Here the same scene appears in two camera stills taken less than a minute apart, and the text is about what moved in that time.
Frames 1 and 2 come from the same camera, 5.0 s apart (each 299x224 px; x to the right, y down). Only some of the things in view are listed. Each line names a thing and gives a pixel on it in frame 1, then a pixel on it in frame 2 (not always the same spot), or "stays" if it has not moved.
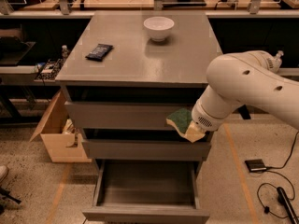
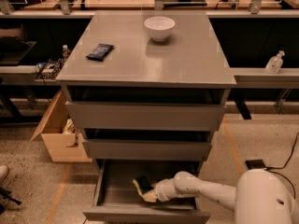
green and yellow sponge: x=181 y=119 → x=143 y=184
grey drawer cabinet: x=127 y=73 stays
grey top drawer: x=122 y=115 stays
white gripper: x=203 y=119 → x=161 y=190
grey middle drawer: x=150 y=149 stays
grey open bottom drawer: x=147 y=191 stays
